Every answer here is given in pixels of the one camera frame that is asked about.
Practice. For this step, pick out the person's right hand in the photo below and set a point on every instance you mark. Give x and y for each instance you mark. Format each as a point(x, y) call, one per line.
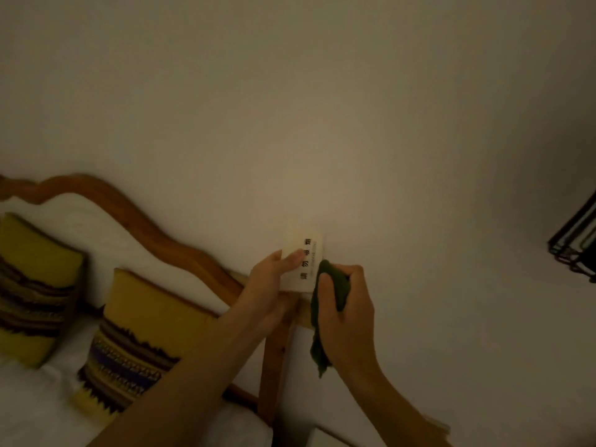
point(349, 325)

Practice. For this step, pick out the person's left hand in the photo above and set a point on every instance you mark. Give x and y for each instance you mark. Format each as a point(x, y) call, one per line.
point(263, 297)

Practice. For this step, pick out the person's right thumb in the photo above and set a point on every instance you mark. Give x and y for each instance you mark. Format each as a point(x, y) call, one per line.
point(326, 293)

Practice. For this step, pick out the person's left thumb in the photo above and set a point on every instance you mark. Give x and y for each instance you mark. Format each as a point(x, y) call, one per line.
point(291, 260)

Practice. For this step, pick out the dark green cleaning cloth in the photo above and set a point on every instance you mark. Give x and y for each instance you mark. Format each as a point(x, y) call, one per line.
point(336, 283)

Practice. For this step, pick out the white printed sign card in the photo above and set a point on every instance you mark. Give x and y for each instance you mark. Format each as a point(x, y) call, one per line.
point(308, 260)

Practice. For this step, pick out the person's right forearm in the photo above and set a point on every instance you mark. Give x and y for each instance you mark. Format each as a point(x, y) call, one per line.
point(391, 409)

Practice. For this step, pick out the person's left forearm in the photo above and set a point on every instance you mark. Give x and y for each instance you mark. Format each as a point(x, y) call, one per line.
point(186, 386)

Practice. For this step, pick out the yellow striped pillow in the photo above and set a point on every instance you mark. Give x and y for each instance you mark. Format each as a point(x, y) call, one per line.
point(139, 339)
point(32, 293)

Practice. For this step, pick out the white padded headboard panel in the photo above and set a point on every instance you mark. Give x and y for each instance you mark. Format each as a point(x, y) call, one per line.
point(88, 246)

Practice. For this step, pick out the white bed sheet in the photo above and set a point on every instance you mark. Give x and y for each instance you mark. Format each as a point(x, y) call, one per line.
point(42, 405)

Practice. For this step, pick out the carved wooden headboard frame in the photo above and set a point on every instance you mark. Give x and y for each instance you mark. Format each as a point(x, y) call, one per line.
point(153, 235)

